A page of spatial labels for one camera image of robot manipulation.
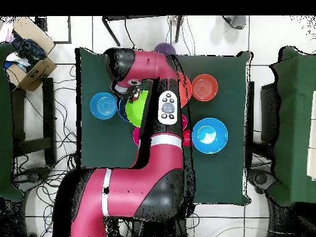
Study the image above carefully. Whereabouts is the dark green tablecloth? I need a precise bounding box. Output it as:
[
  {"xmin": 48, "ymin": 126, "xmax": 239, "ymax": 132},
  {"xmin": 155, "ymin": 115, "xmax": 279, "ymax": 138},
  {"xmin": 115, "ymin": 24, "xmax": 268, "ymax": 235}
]
[{"xmin": 75, "ymin": 47, "xmax": 252, "ymax": 205}]

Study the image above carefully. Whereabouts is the large blue plastic bowl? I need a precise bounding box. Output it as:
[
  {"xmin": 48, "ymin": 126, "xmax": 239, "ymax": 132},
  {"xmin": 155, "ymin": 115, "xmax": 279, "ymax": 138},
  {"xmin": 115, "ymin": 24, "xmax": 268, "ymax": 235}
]
[
  {"xmin": 191, "ymin": 117, "xmax": 228, "ymax": 154},
  {"xmin": 117, "ymin": 97, "xmax": 131, "ymax": 123}
]

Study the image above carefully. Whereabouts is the pink plastic bowl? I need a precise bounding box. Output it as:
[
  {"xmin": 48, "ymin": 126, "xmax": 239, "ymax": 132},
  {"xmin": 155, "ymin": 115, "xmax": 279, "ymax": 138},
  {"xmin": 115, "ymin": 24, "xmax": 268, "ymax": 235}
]
[{"xmin": 132, "ymin": 127, "xmax": 141, "ymax": 146}]

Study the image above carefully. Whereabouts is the purple plastic bowl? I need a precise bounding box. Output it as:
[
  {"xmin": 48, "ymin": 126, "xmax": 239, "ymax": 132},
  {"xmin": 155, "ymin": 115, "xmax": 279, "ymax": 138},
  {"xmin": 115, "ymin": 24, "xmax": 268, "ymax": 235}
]
[{"xmin": 154, "ymin": 42, "xmax": 177, "ymax": 55}]

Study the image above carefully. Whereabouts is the green cloth covered table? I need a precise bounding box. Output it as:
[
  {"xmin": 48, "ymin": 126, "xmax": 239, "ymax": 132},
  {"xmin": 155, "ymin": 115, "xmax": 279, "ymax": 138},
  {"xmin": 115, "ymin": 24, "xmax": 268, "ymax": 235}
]
[
  {"xmin": 0, "ymin": 42, "xmax": 25, "ymax": 202},
  {"xmin": 267, "ymin": 46, "xmax": 316, "ymax": 207}
]

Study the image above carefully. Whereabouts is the small blue flat-bottomed bowl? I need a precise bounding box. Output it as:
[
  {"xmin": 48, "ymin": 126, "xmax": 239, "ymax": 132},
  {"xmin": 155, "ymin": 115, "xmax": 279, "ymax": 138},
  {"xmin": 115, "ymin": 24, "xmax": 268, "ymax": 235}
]
[{"xmin": 89, "ymin": 92, "xmax": 118, "ymax": 120}]

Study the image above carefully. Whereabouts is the tangle of black cables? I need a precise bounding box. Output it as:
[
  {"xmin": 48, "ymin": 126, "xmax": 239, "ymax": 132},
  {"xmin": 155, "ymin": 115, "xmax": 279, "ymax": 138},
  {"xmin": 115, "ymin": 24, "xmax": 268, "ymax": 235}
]
[{"xmin": 12, "ymin": 64, "xmax": 80, "ymax": 237}]

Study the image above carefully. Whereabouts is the cardboard box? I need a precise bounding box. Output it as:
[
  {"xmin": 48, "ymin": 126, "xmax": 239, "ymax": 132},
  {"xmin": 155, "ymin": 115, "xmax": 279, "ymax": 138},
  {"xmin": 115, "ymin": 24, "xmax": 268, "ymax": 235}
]
[{"xmin": 5, "ymin": 17, "xmax": 58, "ymax": 93}]

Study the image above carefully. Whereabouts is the black cable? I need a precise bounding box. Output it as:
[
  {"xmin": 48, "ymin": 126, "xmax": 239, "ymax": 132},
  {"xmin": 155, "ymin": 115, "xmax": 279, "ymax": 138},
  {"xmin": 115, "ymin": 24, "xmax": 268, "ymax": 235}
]
[{"xmin": 124, "ymin": 18, "xmax": 137, "ymax": 50}]

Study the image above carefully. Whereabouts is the dark clothes bundle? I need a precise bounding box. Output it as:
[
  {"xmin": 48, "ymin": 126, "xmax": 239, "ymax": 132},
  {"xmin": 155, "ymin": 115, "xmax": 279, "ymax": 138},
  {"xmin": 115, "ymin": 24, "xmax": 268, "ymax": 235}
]
[{"xmin": 8, "ymin": 31, "xmax": 48, "ymax": 72}]

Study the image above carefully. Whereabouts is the green plastic bowl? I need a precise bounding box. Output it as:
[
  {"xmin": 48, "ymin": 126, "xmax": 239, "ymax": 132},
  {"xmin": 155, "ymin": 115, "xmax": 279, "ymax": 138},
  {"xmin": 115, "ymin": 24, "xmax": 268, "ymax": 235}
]
[{"xmin": 125, "ymin": 89, "xmax": 149, "ymax": 128}]

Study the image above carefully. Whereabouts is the large orange plastic bowl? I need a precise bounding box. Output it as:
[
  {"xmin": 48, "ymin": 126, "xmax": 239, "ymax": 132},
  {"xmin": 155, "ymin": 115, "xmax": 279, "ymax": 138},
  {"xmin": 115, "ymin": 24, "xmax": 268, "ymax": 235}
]
[{"xmin": 178, "ymin": 71, "xmax": 193, "ymax": 109}]

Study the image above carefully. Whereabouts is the small orange flat-bottomed bowl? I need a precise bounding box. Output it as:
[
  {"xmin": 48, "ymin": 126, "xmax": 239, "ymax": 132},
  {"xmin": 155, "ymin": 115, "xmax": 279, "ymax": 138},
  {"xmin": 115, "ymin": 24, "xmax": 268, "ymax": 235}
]
[{"xmin": 191, "ymin": 73, "xmax": 218, "ymax": 102}]

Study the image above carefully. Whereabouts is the red plastic cup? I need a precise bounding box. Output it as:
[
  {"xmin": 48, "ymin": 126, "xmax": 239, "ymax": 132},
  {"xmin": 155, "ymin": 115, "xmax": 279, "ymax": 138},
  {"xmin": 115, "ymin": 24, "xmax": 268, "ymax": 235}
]
[{"xmin": 183, "ymin": 129, "xmax": 194, "ymax": 147}]

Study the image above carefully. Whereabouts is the black metal table frame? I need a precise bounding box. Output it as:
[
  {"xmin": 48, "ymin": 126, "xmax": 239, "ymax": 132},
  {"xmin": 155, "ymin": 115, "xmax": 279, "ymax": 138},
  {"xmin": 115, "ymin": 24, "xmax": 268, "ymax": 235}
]
[{"xmin": 101, "ymin": 15, "xmax": 185, "ymax": 48}]

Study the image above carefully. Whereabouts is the black bench frame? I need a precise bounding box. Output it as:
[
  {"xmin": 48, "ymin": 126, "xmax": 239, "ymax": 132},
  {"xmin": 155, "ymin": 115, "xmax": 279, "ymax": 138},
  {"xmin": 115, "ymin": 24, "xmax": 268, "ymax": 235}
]
[{"xmin": 10, "ymin": 77, "xmax": 57, "ymax": 165}]

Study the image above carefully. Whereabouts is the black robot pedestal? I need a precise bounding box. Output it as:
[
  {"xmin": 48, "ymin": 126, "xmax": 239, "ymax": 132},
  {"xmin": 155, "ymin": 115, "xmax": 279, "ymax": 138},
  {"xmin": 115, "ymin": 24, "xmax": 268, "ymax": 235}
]
[{"xmin": 108, "ymin": 214, "xmax": 189, "ymax": 237}]

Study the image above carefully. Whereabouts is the beige board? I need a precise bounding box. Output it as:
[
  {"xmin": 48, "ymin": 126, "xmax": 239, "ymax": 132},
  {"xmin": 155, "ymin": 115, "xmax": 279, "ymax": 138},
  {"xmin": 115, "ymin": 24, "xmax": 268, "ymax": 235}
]
[{"xmin": 306, "ymin": 89, "xmax": 316, "ymax": 181}]

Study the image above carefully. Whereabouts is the black box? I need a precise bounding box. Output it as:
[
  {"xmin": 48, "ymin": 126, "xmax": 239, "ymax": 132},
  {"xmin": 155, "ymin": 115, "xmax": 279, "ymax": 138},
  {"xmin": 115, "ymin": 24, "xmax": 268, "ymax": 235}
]
[{"xmin": 35, "ymin": 16, "xmax": 48, "ymax": 32}]

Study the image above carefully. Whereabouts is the black stand base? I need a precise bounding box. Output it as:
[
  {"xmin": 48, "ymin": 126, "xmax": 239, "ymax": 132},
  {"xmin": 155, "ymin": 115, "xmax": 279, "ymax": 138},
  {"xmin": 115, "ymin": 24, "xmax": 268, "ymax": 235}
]
[
  {"xmin": 12, "ymin": 166, "xmax": 51, "ymax": 192},
  {"xmin": 247, "ymin": 168, "xmax": 278, "ymax": 196}
]

